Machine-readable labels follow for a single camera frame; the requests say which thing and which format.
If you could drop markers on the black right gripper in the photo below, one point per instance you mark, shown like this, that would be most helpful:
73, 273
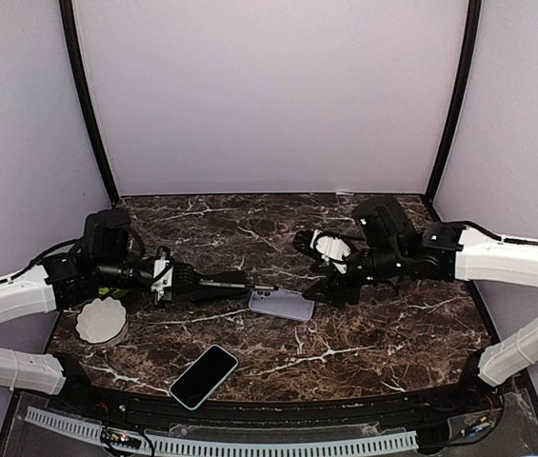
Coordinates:
334, 287

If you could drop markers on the black right frame post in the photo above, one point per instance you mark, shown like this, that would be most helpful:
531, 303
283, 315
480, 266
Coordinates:
457, 98

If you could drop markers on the white fluted bowl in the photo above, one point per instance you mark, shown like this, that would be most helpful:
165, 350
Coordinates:
103, 323

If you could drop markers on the black left frame post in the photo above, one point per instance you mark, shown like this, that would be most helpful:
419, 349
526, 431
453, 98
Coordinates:
82, 88

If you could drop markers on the black frame post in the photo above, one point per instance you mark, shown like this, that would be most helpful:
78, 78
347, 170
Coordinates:
82, 88
457, 98

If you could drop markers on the black table edge rail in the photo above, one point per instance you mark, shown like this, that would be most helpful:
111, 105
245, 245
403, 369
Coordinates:
115, 397

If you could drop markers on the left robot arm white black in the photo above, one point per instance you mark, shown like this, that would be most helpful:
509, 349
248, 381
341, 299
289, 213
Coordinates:
110, 254

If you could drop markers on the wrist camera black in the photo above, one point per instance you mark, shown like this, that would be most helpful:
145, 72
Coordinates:
326, 249
184, 277

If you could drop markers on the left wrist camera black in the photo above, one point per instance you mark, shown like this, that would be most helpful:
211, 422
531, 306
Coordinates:
184, 277

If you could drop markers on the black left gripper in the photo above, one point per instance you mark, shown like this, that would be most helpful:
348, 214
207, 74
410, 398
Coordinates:
206, 277

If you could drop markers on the small circuit board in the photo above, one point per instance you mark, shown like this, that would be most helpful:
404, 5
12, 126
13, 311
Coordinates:
117, 439

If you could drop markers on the white silicone phone case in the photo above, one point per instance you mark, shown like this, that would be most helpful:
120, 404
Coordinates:
282, 303

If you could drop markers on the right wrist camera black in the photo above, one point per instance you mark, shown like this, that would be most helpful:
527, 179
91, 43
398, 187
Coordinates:
326, 249

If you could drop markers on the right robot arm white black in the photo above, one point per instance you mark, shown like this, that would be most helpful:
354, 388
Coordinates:
460, 251

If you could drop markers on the black smartphone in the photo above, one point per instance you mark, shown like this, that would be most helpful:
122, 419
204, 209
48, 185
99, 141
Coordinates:
213, 284

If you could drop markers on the white slotted cable duct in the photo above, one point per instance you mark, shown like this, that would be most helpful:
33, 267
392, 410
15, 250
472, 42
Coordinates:
214, 441

